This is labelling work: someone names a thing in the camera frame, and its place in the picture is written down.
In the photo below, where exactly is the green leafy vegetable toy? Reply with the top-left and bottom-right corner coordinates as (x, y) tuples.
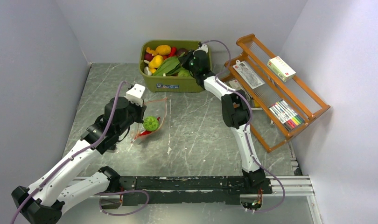
(152, 56), (183, 77)

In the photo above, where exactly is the orange wooden rack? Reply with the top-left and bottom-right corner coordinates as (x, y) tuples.
(222, 34), (330, 153)

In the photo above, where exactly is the green custard apple toy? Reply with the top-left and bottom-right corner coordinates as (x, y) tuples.
(143, 116), (160, 132)

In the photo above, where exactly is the white green box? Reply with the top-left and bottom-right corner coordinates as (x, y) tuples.
(267, 56), (296, 82)

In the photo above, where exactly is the clear zip top bag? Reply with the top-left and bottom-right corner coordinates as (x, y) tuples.
(130, 98), (167, 144)

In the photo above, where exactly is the dark purple fruit toy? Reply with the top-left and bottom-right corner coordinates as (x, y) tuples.
(175, 48), (188, 57)

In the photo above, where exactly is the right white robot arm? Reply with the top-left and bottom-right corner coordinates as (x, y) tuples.
(178, 50), (266, 193)

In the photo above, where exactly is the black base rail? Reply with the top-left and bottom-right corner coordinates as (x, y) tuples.
(98, 166), (272, 206)

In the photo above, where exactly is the green round cabbage toy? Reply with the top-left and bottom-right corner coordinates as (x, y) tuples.
(177, 69), (192, 77)

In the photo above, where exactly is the colour marker pen set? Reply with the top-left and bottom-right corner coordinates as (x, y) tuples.
(268, 99), (304, 131)

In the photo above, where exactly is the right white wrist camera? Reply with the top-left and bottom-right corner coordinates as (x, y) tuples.
(197, 43), (209, 53)

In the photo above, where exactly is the green plastic bin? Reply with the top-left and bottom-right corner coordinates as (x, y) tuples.
(139, 40), (203, 93)

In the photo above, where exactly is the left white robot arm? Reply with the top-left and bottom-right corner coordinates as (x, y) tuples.
(10, 95), (146, 224)

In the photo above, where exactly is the small red chili toy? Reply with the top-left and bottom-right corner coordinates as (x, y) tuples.
(168, 47), (177, 57)

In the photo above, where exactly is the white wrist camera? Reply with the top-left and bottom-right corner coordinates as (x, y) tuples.
(197, 43), (209, 53)
(125, 84), (146, 107)

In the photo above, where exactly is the white packaged card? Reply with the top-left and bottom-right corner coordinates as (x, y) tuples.
(233, 60), (265, 89)

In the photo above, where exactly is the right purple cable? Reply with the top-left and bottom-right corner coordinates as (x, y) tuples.
(201, 39), (286, 215)

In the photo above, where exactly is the white garlic toy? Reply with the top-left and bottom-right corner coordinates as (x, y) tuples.
(143, 66), (153, 76)

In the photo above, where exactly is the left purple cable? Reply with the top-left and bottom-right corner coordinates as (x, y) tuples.
(9, 81), (150, 224)

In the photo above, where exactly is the purple cable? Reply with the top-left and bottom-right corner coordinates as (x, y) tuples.
(201, 39), (286, 215)
(9, 81), (150, 224)

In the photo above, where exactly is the small white packaged item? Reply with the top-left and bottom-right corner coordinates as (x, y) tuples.
(228, 79), (251, 100)

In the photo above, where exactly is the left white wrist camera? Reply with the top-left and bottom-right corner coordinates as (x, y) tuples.
(125, 84), (146, 107)

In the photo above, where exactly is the red chili pepper toy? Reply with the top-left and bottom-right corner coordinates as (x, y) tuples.
(136, 117), (161, 138)

